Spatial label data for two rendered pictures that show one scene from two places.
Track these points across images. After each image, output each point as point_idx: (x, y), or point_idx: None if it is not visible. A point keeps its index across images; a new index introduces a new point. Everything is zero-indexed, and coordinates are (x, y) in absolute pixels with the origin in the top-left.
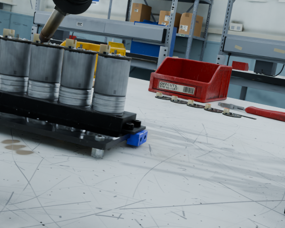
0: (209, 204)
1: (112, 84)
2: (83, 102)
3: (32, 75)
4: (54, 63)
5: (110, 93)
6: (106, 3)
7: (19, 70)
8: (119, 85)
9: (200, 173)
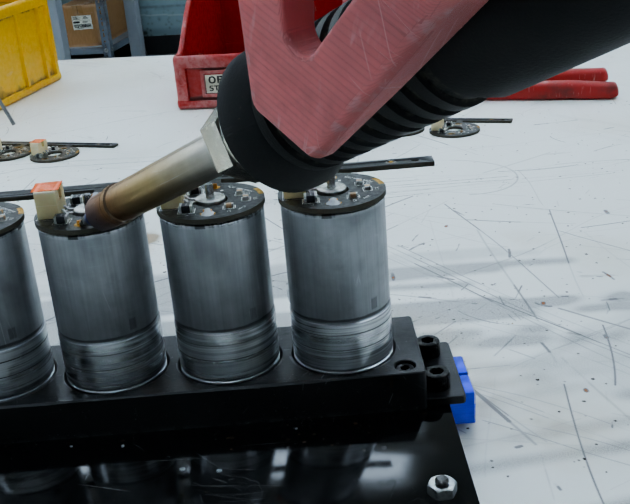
0: None
1: (364, 285)
2: (272, 353)
3: (85, 329)
4: (139, 268)
5: (363, 312)
6: None
7: (22, 320)
8: (381, 277)
9: None
